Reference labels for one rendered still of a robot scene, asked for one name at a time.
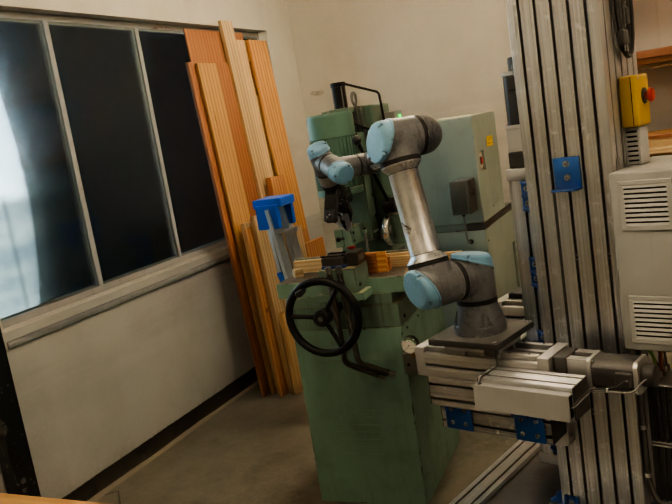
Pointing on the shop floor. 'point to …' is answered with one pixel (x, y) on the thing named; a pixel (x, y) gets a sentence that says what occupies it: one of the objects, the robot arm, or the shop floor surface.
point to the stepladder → (270, 220)
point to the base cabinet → (375, 418)
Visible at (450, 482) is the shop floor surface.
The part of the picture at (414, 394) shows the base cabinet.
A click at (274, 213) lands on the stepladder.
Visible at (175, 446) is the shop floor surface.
